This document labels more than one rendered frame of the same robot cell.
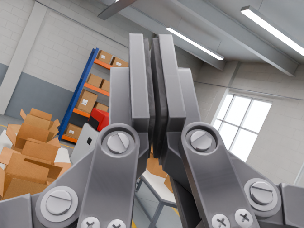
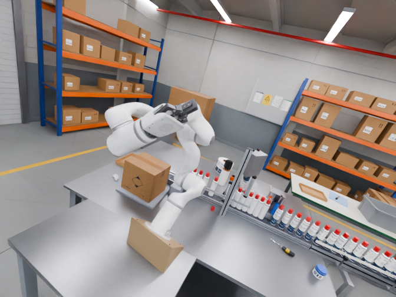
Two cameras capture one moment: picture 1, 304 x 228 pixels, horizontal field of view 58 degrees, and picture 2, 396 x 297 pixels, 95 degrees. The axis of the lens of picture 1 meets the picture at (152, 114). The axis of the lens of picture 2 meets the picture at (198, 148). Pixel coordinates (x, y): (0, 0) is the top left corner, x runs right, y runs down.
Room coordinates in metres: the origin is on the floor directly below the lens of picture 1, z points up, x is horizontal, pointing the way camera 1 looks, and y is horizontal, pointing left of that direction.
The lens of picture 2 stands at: (0.51, -0.35, 1.90)
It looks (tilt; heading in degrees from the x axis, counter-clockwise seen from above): 22 degrees down; 133
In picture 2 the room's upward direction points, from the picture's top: 17 degrees clockwise
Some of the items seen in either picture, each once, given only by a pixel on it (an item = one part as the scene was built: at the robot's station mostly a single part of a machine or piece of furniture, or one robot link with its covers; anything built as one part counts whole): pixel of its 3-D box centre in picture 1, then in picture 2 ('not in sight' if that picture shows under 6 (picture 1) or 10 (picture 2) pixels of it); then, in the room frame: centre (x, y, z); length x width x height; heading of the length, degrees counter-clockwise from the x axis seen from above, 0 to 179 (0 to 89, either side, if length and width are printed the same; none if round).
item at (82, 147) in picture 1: (98, 141); not in sight; (5.68, 0.78, 0.61); 0.70 x 0.60 x 1.22; 35
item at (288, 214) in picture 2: not in sight; (286, 218); (0.26, 1.27, 0.98); 0.05 x 0.05 x 0.20
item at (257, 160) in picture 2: not in sight; (252, 162); (-0.09, 0.96, 1.38); 0.17 x 0.10 x 0.19; 85
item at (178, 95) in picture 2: not in sight; (188, 115); (-3.56, 3.18, 0.70); 1.20 x 0.83 x 1.39; 29
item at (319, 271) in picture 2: not in sight; (319, 271); (0.63, 1.15, 0.87); 0.07 x 0.07 x 0.07
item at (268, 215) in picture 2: not in sight; (271, 203); (0.09, 1.27, 1.01); 0.14 x 0.13 x 0.26; 30
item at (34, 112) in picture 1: (35, 128); not in sight; (3.23, 1.20, 0.97); 0.45 x 0.40 x 0.37; 116
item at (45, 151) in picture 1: (34, 173); not in sight; (2.03, 0.63, 0.97); 0.53 x 0.45 x 0.37; 115
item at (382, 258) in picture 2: not in sight; (380, 261); (0.90, 1.64, 0.98); 0.05 x 0.05 x 0.20
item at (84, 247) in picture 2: not in sight; (132, 233); (-0.29, 0.13, 0.81); 0.90 x 0.90 x 0.04; 24
